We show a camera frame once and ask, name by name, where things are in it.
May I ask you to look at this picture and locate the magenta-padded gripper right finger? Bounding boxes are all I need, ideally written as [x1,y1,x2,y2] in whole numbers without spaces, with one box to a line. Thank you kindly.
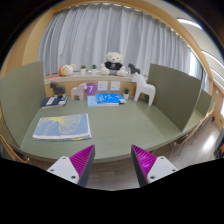
[130,144,179,188]

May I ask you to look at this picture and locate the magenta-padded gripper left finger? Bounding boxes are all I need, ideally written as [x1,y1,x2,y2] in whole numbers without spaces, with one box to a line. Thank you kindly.
[46,144,96,188]

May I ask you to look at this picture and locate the blue towel with yellow leaf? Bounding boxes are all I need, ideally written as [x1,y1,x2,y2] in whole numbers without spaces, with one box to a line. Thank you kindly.
[32,113,92,142]

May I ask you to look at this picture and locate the wooden chair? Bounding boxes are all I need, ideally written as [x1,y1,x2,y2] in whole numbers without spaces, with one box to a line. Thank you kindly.
[0,133,31,164]
[169,113,214,158]

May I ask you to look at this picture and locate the navy blue book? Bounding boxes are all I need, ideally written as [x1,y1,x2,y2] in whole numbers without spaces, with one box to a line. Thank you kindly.
[40,95,69,109]

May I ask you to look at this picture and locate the pink wooden horse figure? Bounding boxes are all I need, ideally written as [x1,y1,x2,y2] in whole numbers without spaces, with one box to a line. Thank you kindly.
[70,82,88,102]

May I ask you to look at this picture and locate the green divider panel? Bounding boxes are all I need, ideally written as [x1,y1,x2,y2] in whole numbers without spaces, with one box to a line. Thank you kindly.
[0,60,47,148]
[194,89,214,118]
[147,63,203,132]

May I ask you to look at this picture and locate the bright blue book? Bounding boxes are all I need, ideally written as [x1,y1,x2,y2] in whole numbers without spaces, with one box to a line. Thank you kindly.
[95,93,127,105]

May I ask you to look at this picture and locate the large white wooden horse figure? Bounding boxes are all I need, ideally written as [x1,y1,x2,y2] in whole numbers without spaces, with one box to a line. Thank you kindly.
[131,72,157,107]

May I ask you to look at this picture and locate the round purple number sign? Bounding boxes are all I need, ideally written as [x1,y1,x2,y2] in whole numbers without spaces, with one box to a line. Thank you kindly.
[84,82,98,96]

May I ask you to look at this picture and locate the wooden window ledge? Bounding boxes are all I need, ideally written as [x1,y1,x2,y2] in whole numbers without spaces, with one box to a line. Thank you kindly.
[44,72,149,98]

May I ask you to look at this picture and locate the orange and cream plush toy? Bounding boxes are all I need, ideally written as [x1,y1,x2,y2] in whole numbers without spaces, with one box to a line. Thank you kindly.
[58,63,77,77]

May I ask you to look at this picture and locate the small dark grey horse figure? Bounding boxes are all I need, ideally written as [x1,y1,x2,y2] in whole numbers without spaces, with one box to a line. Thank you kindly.
[127,63,141,75]

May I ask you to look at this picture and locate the white teddy bear black shirt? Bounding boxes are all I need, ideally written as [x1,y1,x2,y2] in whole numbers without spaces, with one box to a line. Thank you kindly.
[99,51,128,77]

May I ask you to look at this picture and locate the white pleated curtain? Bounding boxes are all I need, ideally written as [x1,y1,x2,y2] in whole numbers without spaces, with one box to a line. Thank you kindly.
[37,3,193,79]

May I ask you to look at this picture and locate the ceiling light strips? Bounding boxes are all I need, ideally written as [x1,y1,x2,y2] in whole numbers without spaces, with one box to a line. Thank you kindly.
[176,18,224,84]

